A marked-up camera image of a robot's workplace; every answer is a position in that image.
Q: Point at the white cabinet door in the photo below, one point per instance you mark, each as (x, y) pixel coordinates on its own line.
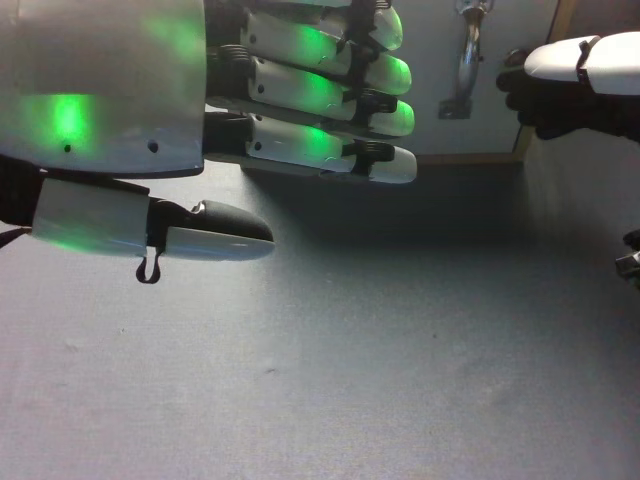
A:
(435, 135)

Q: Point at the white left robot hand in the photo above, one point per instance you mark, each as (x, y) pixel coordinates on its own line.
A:
(110, 75)

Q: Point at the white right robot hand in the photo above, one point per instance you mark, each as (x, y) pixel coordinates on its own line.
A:
(615, 65)

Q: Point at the grey table cloth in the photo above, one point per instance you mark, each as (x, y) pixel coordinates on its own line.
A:
(350, 375)

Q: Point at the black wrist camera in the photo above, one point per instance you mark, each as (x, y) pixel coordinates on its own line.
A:
(631, 265)

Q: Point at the light wooden cabinet body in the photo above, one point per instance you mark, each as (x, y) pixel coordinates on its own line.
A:
(465, 159)

